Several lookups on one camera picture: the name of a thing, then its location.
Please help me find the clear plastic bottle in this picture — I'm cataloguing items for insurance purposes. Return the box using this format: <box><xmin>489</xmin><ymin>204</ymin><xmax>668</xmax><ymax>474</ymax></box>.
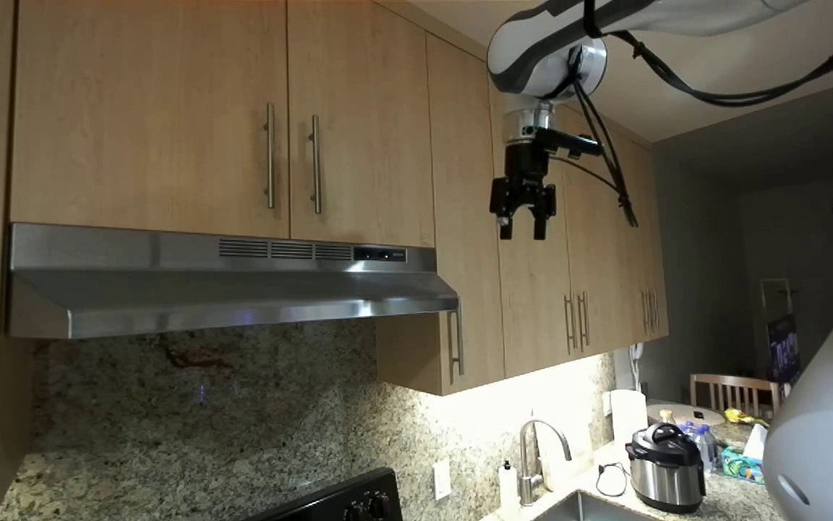
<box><xmin>680</xmin><ymin>413</ymin><xmax>725</xmax><ymax>474</ymax></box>

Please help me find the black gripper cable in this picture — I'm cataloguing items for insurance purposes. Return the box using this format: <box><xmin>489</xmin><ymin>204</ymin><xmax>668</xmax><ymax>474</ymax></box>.
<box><xmin>557</xmin><ymin>41</ymin><xmax>642</xmax><ymax>230</ymax></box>

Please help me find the wooden chair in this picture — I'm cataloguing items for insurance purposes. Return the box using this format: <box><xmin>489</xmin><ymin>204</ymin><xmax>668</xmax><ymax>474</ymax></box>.
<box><xmin>690</xmin><ymin>370</ymin><xmax>795</xmax><ymax>418</ymax></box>

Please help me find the dark hanging wall item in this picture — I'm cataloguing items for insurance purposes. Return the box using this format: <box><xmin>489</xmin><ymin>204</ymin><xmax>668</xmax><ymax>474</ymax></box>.
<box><xmin>762</xmin><ymin>279</ymin><xmax>804</xmax><ymax>386</ymax></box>

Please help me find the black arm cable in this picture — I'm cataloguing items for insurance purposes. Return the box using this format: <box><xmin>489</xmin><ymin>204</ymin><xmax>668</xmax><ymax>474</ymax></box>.
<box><xmin>583</xmin><ymin>0</ymin><xmax>833</xmax><ymax>111</ymax></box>

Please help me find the steel pressure cooker black lid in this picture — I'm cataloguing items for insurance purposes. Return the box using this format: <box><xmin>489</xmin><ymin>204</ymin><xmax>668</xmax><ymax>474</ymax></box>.
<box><xmin>625</xmin><ymin>419</ymin><xmax>710</xmax><ymax>515</ymax></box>

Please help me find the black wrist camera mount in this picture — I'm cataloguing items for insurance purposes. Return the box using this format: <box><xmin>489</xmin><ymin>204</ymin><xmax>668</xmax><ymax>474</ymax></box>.
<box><xmin>505</xmin><ymin>127</ymin><xmax>606</xmax><ymax>162</ymax></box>

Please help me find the chrome sink faucet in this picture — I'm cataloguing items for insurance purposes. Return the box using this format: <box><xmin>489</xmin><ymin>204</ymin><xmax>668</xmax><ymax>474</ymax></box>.
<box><xmin>515</xmin><ymin>418</ymin><xmax>576</xmax><ymax>507</ymax></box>

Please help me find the white soap bottle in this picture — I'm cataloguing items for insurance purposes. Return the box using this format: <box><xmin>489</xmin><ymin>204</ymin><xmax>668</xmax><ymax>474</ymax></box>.
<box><xmin>497</xmin><ymin>457</ymin><xmax>523</xmax><ymax>513</ymax></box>

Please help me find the stainless steel range hood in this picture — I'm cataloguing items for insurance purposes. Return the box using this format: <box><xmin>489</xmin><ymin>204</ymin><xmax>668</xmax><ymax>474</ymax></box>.
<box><xmin>7</xmin><ymin>224</ymin><xmax>464</xmax><ymax>342</ymax></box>

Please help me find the stainless steel sink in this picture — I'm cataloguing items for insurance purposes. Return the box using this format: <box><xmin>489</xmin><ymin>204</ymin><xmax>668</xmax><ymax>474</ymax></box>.
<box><xmin>531</xmin><ymin>489</ymin><xmax>659</xmax><ymax>521</ymax></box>

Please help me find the black electric stove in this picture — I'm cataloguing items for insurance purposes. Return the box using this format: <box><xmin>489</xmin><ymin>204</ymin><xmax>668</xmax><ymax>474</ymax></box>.
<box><xmin>240</xmin><ymin>466</ymin><xmax>405</xmax><ymax>521</ymax></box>

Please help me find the narrow long wood cabinet door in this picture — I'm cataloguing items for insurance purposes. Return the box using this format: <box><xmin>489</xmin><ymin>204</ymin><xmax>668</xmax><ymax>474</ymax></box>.
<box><xmin>373</xmin><ymin>33</ymin><xmax>509</xmax><ymax>397</ymax></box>

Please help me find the wood cabinet door white inside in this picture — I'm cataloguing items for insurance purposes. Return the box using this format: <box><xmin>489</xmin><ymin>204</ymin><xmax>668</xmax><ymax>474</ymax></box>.
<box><xmin>283</xmin><ymin>0</ymin><xmax>440</xmax><ymax>248</ymax></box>

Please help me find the white countertop container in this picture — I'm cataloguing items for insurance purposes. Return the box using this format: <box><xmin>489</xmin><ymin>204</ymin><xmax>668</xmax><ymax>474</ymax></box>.
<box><xmin>612</xmin><ymin>389</ymin><xmax>651</xmax><ymax>447</ymax></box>

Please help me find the white wall outlet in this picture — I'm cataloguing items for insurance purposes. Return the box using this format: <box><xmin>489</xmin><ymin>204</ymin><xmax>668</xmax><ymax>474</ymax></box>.
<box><xmin>431</xmin><ymin>457</ymin><xmax>454</xmax><ymax>505</ymax></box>

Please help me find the colourful tissue box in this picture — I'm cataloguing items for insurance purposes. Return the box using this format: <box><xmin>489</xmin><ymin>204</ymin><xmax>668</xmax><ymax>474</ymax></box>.
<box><xmin>717</xmin><ymin>419</ymin><xmax>774</xmax><ymax>486</ymax></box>

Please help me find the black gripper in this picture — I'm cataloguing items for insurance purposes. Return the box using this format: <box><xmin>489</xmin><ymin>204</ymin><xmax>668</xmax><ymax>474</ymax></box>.
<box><xmin>486</xmin><ymin>140</ymin><xmax>561</xmax><ymax>244</ymax></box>

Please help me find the wide light wood cabinet door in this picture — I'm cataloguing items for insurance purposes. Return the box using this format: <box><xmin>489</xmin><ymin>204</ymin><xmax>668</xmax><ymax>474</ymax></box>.
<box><xmin>10</xmin><ymin>0</ymin><xmax>292</xmax><ymax>240</ymax></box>

